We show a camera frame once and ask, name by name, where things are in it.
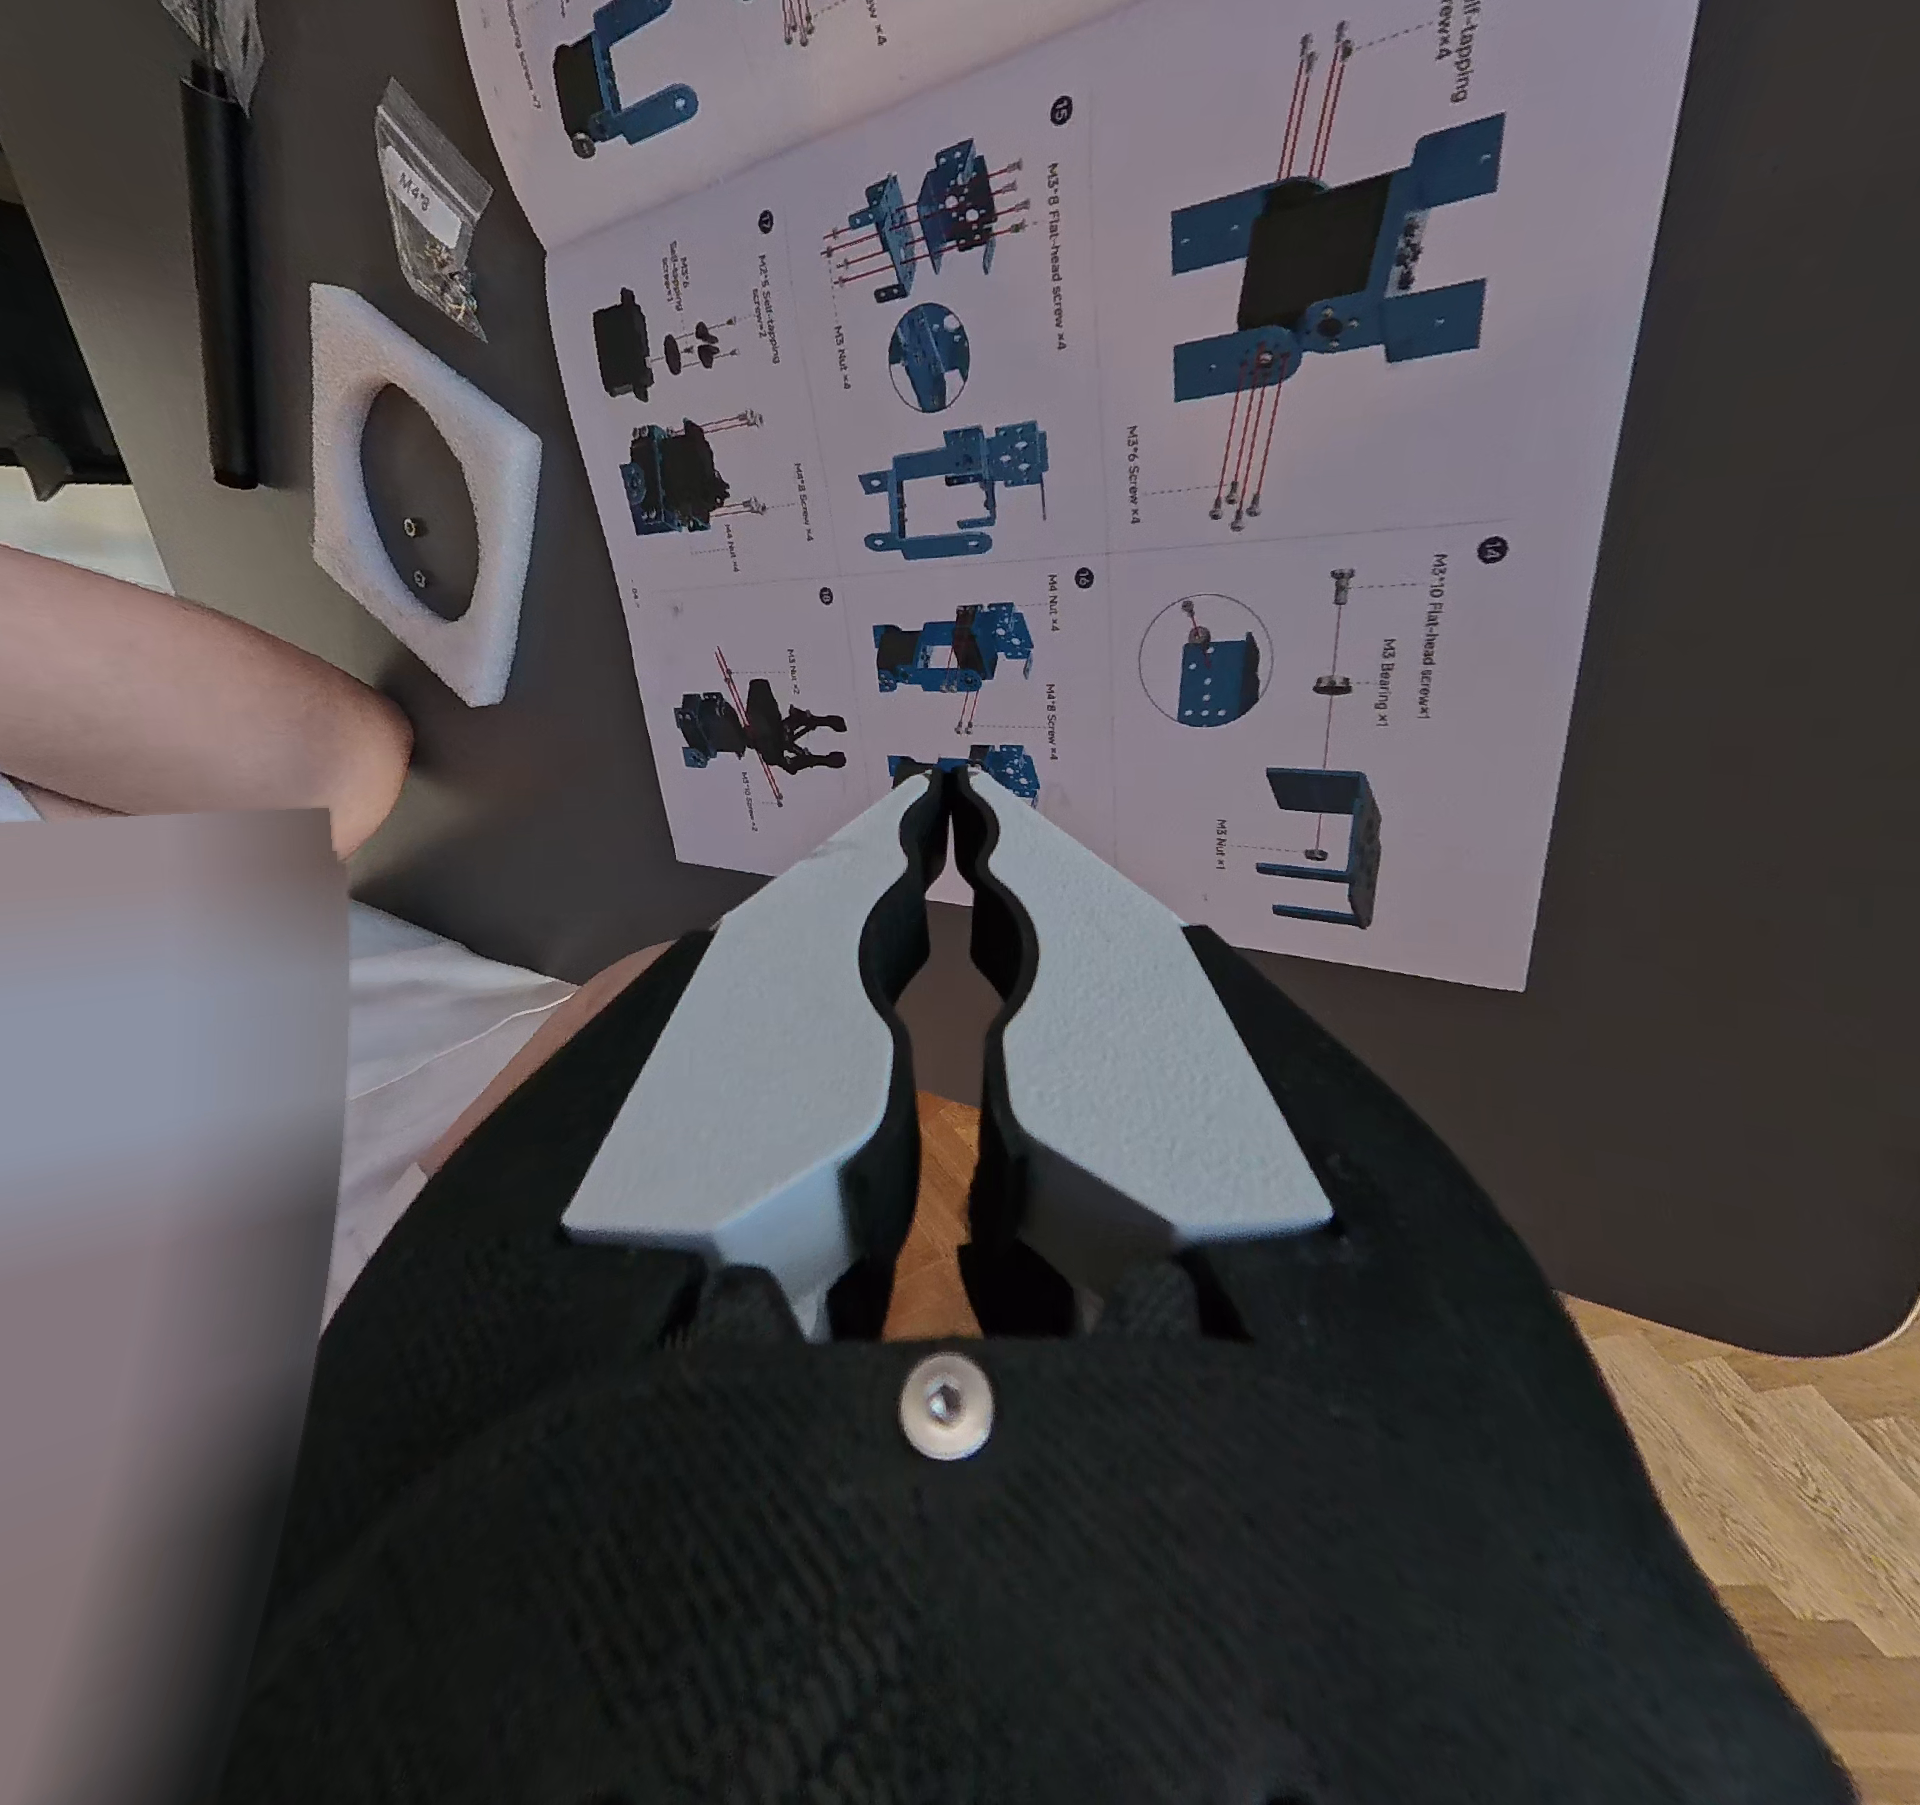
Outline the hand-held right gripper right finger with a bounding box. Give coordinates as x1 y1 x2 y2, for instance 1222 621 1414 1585
949 768 1337 1312

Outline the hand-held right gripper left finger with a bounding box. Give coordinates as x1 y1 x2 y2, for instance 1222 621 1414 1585
562 768 961 1341

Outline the person's left forearm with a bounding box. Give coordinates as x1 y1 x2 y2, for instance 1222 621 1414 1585
0 542 416 863

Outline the dark grey desk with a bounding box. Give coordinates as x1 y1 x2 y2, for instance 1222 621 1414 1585
0 0 1920 1363

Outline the white shirt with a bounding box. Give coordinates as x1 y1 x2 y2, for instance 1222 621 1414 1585
348 902 591 1290

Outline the printed instruction sheet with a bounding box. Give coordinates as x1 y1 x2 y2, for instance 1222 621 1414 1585
434 0 1725 993

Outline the black cylinder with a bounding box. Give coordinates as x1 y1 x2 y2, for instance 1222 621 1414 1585
177 55 259 491

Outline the small crumpled clear bag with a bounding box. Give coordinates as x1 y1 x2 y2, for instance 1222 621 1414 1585
373 76 492 343

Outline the white foam frame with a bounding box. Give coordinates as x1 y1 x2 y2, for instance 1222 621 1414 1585
307 283 545 709

